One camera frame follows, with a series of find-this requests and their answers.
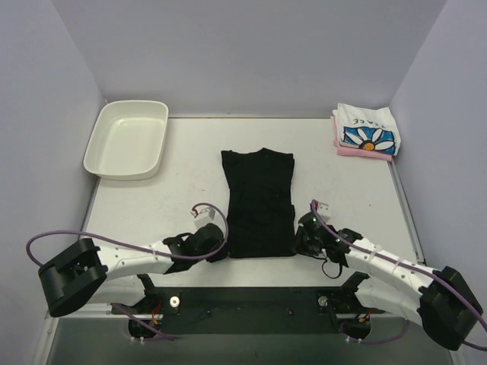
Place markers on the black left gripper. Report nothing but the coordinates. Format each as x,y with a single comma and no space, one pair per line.
219,250

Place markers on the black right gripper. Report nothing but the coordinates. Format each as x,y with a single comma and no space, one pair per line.
304,243

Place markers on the black t shirt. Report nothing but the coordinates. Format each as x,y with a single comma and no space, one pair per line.
260,211

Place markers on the white plastic bin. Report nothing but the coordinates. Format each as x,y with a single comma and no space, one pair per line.
127,141

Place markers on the white daisy print t shirt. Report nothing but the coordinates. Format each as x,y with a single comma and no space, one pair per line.
367,129

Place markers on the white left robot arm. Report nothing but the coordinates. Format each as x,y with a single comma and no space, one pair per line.
73,277

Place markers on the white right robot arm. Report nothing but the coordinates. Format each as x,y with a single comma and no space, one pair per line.
440,301

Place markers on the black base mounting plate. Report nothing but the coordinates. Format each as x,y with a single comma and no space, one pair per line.
247,310

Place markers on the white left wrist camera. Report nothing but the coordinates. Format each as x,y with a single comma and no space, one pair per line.
203,216

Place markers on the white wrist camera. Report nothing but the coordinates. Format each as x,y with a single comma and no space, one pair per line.
324,211
203,216

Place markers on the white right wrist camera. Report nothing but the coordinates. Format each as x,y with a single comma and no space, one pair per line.
324,211

